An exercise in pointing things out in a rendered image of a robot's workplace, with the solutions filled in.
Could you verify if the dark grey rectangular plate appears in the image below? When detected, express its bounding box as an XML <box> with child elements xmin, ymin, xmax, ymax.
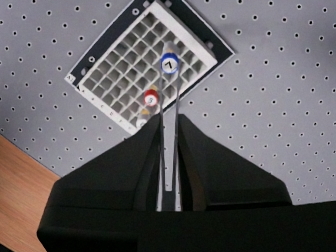
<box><xmin>64</xmin><ymin>0</ymin><xmax>235</xmax><ymax>101</ymax></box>

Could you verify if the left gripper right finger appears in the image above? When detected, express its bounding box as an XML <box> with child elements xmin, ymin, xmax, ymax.
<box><xmin>177</xmin><ymin>113</ymin><xmax>293</xmax><ymax>211</ymax></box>

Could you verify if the white tube rack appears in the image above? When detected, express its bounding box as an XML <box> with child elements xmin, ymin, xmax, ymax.
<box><xmin>75</xmin><ymin>0</ymin><xmax>217</xmax><ymax>135</ymax></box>

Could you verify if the grey rectangular base plate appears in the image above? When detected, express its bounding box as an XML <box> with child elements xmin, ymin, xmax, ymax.
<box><xmin>0</xmin><ymin>0</ymin><xmax>336</xmax><ymax>205</ymax></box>

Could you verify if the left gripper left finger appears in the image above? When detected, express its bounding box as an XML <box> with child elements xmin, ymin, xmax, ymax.
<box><xmin>45</xmin><ymin>114</ymin><xmax>161</xmax><ymax>211</ymax></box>

